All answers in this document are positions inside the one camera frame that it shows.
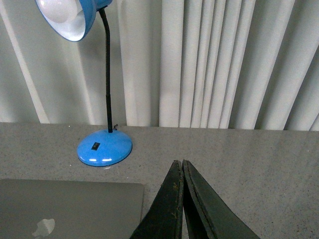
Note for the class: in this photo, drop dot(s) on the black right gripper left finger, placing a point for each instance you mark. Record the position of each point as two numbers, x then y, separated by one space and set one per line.
164 218

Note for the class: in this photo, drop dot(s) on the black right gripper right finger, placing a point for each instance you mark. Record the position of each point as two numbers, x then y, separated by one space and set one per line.
207 216

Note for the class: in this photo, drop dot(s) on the grey laptop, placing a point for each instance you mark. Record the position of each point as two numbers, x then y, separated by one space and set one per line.
45 209

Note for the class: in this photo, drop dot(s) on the white pleated curtain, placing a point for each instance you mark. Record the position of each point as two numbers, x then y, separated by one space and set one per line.
244 64

